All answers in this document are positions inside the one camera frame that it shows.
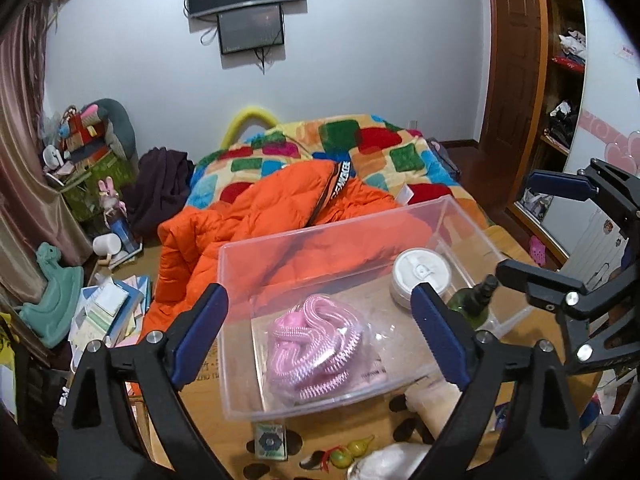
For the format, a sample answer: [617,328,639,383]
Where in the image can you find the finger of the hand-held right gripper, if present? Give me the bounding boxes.
[529,158,640,239]
[496,259,640,376]

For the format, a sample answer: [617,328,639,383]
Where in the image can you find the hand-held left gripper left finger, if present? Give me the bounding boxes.
[55,282,236,480]

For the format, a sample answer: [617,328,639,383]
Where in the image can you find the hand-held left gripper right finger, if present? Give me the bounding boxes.
[410,282,587,480]

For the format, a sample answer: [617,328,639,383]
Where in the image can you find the dark green bottle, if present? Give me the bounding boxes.
[446,275,500,332]

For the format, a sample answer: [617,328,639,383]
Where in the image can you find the clear plastic storage box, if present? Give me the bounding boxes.
[217,196,536,422]

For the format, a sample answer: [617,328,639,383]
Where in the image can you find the brown spotted desktop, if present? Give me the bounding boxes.
[127,225,606,480]

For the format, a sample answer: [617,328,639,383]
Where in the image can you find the wooden wardrobe shelf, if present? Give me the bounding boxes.
[505,0,588,266]

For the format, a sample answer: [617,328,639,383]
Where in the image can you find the white round jar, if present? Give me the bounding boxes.
[390,248,455,309]

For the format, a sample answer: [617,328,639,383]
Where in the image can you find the dark clothes on shelf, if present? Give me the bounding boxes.
[545,100,576,143]

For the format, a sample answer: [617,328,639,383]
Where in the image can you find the beige plush cloth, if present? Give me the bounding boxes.
[405,377,468,443]

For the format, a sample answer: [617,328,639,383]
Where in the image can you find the stack of books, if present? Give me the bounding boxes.
[67,275,153,361]

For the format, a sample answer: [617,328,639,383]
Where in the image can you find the white wardrobe door pink print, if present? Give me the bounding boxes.
[542,0,640,301]

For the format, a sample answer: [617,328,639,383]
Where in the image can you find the white mug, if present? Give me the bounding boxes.
[92,234,123,266]

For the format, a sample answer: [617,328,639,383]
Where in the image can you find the orange down jacket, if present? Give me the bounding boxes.
[127,160,433,396]

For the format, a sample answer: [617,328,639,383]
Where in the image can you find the small green card box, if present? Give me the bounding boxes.
[254,422,289,461]

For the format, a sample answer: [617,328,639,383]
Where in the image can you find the brown wooden door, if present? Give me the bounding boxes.
[477,0,548,161]

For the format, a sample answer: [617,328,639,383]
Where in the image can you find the white clothes on shelf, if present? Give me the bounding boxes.
[559,30,587,58]

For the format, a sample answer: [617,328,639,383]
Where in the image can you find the white plastic bag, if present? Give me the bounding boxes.
[347,442,433,480]

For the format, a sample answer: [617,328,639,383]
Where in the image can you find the green dinosaur plush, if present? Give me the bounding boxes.
[17,241,85,348]

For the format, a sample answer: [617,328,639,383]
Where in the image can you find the dark purple cloth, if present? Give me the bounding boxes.
[122,147,196,238]

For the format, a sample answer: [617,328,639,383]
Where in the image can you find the yellow green gourd toy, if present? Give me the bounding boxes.
[325,435,373,471]

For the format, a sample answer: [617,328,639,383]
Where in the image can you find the pink bunny toy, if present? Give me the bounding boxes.
[97,179,126,221]

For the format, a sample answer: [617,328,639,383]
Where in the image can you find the colourful patchwork blanket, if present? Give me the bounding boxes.
[185,112,493,241]

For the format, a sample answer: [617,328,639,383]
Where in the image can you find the green storage crate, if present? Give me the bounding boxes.
[60,157,136,221]

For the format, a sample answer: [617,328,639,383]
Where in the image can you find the yellow foam tube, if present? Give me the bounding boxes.
[221,105,280,150]

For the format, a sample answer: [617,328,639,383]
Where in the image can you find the grey cushion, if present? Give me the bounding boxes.
[85,98,140,161]

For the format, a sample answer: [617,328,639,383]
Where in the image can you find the colourful stuffed toy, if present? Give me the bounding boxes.
[56,104,108,153]

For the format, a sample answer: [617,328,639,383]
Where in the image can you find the pink brown curtain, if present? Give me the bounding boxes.
[0,0,96,301]

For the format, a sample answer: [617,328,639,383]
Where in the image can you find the photo frame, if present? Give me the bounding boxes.
[517,187,553,221]

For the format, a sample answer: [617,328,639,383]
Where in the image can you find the pink coiled hose in bag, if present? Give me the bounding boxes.
[265,295,388,403]

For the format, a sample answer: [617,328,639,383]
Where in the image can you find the small black wall screen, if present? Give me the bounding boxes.
[217,4,286,56]

